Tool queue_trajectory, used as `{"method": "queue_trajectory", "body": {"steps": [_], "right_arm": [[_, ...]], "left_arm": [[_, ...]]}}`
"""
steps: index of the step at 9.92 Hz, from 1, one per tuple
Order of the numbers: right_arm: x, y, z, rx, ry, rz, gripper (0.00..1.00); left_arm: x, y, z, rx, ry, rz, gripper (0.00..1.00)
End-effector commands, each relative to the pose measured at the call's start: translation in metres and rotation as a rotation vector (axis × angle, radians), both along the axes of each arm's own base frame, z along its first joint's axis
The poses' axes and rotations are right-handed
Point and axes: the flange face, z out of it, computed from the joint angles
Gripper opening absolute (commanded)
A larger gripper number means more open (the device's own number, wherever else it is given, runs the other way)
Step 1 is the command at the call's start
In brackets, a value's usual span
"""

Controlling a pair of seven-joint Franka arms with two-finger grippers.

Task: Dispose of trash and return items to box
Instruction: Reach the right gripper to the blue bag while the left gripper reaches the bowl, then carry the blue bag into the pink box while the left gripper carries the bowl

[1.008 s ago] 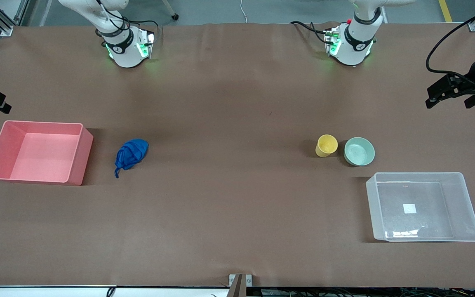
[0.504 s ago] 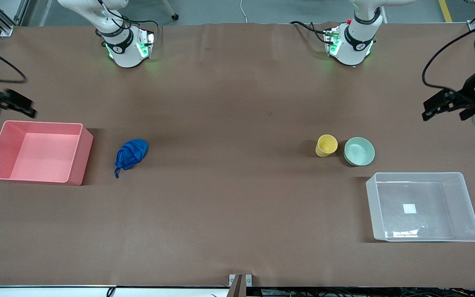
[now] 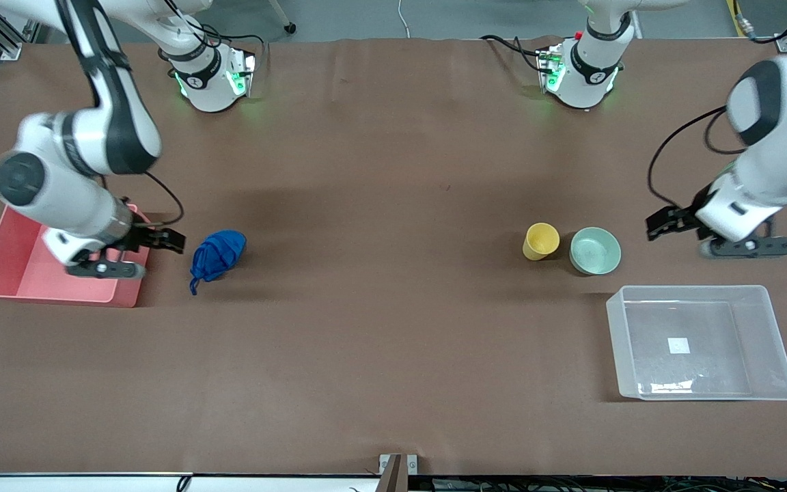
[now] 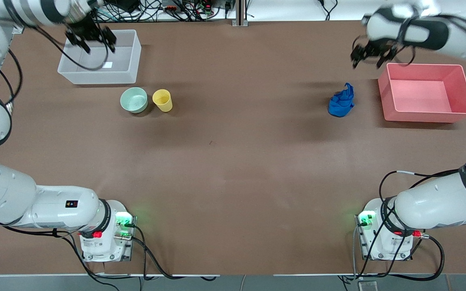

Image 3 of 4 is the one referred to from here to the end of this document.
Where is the pale green bowl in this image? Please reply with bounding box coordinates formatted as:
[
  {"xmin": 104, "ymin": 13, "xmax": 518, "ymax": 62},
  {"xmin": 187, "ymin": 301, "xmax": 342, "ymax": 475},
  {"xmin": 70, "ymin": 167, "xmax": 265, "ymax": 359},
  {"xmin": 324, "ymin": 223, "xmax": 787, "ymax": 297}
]
[{"xmin": 569, "ymin": 227, "xmax": 622, "ymax": 276}]

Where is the black left base cable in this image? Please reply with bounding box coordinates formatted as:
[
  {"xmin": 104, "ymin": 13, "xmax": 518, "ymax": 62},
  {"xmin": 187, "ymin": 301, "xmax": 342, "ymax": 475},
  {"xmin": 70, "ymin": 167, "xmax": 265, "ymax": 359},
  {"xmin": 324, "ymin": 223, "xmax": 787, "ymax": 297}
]
[{"xmin": 480, "ymin": 34, "xmax": 546, "ymax": 73}]

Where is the aluminium frame post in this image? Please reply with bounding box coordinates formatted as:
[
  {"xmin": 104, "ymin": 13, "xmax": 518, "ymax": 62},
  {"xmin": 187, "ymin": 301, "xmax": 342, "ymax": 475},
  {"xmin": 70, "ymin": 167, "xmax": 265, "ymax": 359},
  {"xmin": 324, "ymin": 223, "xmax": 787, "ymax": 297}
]
[{"xmin": 0, "ymin": 0, "xmax": 46, "ymax": 61}]

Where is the black right base cable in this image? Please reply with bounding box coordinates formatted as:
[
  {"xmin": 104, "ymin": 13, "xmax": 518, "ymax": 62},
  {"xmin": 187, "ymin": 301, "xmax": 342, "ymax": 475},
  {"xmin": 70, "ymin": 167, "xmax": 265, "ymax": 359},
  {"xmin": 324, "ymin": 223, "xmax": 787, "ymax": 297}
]
[{"xmin": 199, "ymin": 29, "xmax": 266, "ymax": 50}]

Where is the brown table cover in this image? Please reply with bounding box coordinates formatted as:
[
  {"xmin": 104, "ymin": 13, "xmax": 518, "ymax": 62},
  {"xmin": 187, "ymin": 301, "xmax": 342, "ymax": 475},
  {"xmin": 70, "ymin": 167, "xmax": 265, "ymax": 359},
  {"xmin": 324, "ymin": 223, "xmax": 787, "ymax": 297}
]
[{"xmin": 0, "ymin": 36, "xmax": 787, "ymax": 477}]

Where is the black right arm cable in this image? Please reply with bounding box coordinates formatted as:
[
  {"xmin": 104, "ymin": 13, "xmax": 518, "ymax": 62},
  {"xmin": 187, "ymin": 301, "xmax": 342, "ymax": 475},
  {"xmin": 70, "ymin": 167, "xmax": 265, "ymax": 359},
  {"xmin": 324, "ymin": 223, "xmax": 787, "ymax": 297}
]
[{"xmin": 143, "ymin": 171, "xmax": 185, "ymax": 227}]

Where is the black caster wheel leg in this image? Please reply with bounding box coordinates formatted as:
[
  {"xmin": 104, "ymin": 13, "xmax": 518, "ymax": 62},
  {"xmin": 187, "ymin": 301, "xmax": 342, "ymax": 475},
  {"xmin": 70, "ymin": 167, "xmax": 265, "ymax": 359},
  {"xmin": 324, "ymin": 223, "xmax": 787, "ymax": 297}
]
[{"xmin": 267, "ymin": 0, "xmax": 297, "ymax": 35}]

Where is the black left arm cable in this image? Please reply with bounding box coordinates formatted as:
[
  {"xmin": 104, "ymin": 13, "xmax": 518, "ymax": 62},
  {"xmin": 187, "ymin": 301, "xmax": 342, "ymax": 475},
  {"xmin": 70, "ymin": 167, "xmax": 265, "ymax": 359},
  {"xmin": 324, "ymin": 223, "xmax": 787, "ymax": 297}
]
[{"xmin": 648, "ymin": 0, "xmax": 787, "ymax": 211}]

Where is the metal table edge bracket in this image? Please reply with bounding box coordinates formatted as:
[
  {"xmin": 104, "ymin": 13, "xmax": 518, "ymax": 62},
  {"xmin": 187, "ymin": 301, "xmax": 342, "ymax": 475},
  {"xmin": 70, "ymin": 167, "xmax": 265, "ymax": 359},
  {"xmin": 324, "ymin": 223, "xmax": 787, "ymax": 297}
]
[{"xmin": 378, "ymin": 454, "xmax": 419, "ymax": 492}]

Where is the clear plastic box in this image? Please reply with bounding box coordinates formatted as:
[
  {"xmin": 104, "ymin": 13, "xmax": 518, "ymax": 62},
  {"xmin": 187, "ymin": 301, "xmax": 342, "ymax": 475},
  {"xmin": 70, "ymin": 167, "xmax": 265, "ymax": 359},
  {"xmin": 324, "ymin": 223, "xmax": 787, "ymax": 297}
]
[{"xmin": 605, "ymin": 285, "xmax": 787, "ymax": 402}]

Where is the white table edge rail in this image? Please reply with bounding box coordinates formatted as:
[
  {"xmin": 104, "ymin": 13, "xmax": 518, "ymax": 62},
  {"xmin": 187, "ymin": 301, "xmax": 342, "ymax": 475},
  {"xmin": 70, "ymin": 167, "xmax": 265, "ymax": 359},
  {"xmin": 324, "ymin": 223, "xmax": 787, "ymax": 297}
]
[{"xmin": 0, "ymin": 471, "xmax": 382, "ymax": 492}]

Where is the blue cloth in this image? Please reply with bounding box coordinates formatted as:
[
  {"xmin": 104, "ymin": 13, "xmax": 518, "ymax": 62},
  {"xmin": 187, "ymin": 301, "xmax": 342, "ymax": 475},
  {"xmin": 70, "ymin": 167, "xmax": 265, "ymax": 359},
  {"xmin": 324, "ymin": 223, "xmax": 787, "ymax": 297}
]
[{"xmin": 190, "ymin": 230, "xmax": 248, "ymax": 296}]

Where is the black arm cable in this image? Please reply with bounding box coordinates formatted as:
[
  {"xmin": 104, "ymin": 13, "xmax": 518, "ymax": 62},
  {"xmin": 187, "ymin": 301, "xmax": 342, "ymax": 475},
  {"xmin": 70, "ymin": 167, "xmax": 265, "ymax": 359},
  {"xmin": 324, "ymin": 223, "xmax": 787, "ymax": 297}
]
[
  {"xmin": 143, "ymin": 171, "xmax": 185, "ymax": 227},
  {"xmin": 648, "ymin": 0, "xmax": 787, "ymax": 211}
]

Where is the pink plastic bin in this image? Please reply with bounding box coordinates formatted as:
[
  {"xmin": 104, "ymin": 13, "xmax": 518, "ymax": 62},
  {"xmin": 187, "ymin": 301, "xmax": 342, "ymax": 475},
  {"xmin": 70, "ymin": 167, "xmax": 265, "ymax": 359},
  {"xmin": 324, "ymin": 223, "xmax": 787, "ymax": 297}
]
[{"xmin": 0, "ymin": 202, "xmax": 152, "ymax": 308}]

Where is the black base cable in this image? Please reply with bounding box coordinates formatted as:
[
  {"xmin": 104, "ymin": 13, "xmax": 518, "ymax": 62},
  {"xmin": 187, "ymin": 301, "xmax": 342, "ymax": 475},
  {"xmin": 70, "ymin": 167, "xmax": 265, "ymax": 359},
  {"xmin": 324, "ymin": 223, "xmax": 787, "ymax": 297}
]
[
  {"xmin": 199, "ymin": 29, "xmax": 266, "ymax": 50},
  {"xmin": 480, "ymin": 34, "xmax": 546, "ymax": 73}
]

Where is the yellow cup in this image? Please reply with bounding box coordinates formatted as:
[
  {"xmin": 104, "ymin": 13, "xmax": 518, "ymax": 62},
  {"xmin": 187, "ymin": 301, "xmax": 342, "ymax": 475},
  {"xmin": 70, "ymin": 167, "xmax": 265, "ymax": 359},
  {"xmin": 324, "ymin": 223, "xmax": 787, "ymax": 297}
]
[{"xmin": 522, "ymin": 223, "xmax": 561, "ymax": 261}]

